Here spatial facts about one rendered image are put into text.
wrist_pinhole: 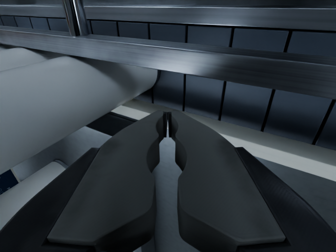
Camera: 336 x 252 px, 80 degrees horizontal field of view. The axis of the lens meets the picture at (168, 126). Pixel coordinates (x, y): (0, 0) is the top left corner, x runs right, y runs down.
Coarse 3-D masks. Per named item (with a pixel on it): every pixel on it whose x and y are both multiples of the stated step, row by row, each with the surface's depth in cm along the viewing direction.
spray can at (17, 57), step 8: (16, 48) 16; (24, 48) 16; (32, 48) 16; (0, 56) 14; (8, 56) 15; (16, 56) 15; (24, 56) 15; (32, 56) 16; (40, 56) 16; (48, 56) 17; (56, 56) 17; (0, 64) 14; (8, 64) 14; (16, 64) 15; (24, 64) 15
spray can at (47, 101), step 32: (32, 64) 12; (64, 64) 13; (96, 64) 14; (0, 96) 10; (32, 96) 11; (64, 96) 12; (96, 96) 14; (128, 96) 17; (0, 128) 10; (32, 128) 11; (64, 128) 13; (0, 160) 10
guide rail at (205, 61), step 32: (0, 32) 16; (32, 32) 14; (64, 32) 14; (128, 64) 11; (160, 64) 10; (192, 64) 9; (224, 64) 9; (256, 64) 8; (288, 64) 7; (320, 64) 7; (320, 96) 7
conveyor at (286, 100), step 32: (96, 32) 22; (128, 32) 20; (160, 32) 18; (192, 32) 17; (224, 32) 16; (256, 32) 14; (288, 32) 14; (320, 32) 13; (160, 96) 22; (192, 96) 20; (224, 96) 18; (256, 96) 17; (288, 96) 15; (256, 128) 18; (288, 128) 16; (320, 128) 16
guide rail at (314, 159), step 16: (128, 112) 20; (144, 112) 19; (224, 128) 16; (240, 128) 16; (240, 144) 15; (256, 144) 15; (272, 144) 15; (288, 144) 15; (304, 144) 14; (272, 160) 15; (288, 160) 14; (304, 160) 13; (320, 160) 13; (320, 176) 13
